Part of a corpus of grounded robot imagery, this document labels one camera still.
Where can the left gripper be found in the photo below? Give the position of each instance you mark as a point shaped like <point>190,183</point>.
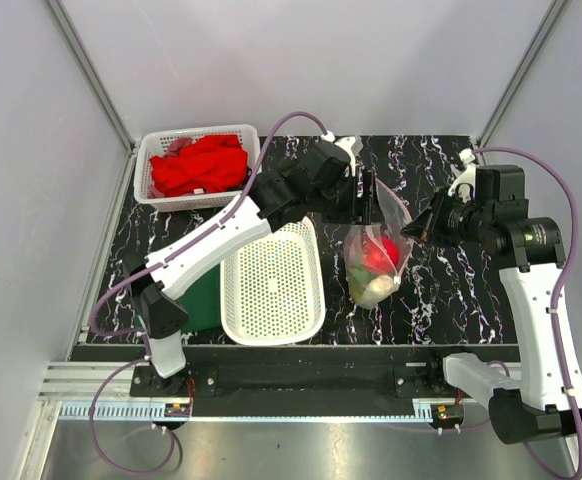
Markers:
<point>360,210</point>

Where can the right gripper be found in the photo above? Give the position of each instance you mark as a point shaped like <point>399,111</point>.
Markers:
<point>417,227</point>

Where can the red fake apple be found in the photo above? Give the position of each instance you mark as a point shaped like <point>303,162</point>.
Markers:
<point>380,258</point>

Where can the clear zip top bag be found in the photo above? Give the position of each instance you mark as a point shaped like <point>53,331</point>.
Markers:
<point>393,216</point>

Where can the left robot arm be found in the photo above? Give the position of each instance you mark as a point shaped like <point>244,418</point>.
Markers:
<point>322,181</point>

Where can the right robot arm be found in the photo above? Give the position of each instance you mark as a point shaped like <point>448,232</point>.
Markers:
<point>529,255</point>

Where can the large white perforated basket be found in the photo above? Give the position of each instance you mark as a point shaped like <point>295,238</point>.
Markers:
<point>271,290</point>

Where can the red cloth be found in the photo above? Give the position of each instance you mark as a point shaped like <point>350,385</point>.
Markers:
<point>213,164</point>

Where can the small white basket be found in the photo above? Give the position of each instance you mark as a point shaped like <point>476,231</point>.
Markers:
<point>157,143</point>

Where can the green cloth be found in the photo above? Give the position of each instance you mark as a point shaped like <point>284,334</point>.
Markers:
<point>202,303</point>

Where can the grey pink cloth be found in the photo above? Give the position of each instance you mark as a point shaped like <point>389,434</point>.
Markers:
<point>177,146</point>

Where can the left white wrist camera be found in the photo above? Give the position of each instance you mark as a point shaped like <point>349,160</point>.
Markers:
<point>352,145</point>

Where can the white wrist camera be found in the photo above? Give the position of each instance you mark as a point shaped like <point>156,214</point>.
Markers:
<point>463,187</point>
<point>352,145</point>

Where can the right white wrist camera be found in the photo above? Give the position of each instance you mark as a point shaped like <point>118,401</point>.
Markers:
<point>463,187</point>

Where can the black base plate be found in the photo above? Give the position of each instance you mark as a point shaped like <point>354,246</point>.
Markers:
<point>302,381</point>

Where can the right aluminium frame post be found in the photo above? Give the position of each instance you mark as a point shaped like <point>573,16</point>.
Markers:
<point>540,38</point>

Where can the aluminium frame post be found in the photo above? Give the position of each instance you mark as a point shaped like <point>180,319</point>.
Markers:
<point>78,51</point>
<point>540,38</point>

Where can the left aluminium frame post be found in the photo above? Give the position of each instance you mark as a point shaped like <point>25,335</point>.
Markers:
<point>78,51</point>

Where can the white cable duct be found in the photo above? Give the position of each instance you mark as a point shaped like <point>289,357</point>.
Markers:
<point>158,411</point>

